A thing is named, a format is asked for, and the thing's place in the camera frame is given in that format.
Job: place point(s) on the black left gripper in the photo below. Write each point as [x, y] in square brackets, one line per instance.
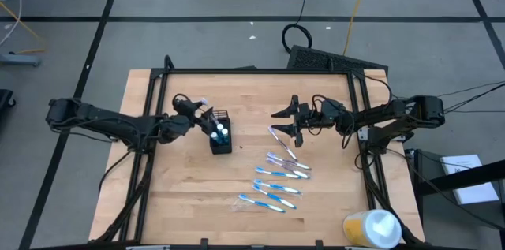
[197, 114]

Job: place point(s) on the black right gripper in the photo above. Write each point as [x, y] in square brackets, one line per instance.
[305, 118]

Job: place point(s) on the purple white toothbrush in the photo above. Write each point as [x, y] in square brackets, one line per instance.
[204, 101]
[286, 148]
[296, 170]
[288, 160]

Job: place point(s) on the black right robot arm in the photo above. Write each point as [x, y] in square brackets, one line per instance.
[394, 114]

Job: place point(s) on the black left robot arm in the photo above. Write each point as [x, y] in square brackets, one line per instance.
[110, 124]

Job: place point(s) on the yellow wipes canister white lid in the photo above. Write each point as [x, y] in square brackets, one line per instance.
[375, 228]

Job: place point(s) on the grey desk foot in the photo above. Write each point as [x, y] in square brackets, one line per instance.
[19, 60]

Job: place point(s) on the white paper booklet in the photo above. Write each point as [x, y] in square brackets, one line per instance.
[477, 196]

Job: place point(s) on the black chair caster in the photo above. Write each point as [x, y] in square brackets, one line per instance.
[4, 98]

